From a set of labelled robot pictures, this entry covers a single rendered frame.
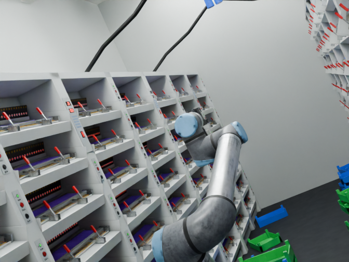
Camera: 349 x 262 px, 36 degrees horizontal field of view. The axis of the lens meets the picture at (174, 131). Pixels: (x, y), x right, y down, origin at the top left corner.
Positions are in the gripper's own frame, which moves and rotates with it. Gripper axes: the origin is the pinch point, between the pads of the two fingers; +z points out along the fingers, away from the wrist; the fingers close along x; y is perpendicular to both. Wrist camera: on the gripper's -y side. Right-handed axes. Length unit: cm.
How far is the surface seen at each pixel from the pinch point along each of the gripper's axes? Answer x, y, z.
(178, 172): 56, -21, 134
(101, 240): 59, -25, -25
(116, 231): 58, -26, -7
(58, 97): 54, 42, -7
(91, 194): 61, -5, -8
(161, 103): 49, 31, 154
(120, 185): 55, -8, 17
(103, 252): 58, -29, -29
